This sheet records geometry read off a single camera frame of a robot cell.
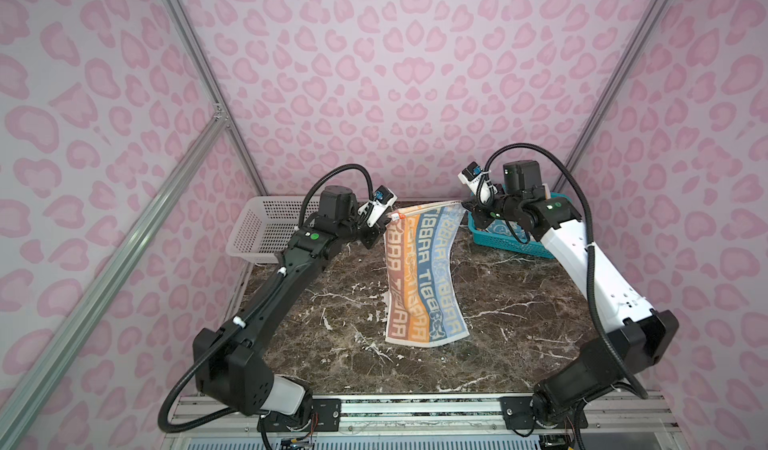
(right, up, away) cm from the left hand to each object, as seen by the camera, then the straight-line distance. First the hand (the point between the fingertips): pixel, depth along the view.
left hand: (386, 211), depth 76 cm
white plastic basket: (-46, -3, +35) cm, 57 cm away
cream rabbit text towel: (+11, -24, +12) cm, 29 cm away
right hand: (+21, +4, 0) cm, 22 cm away
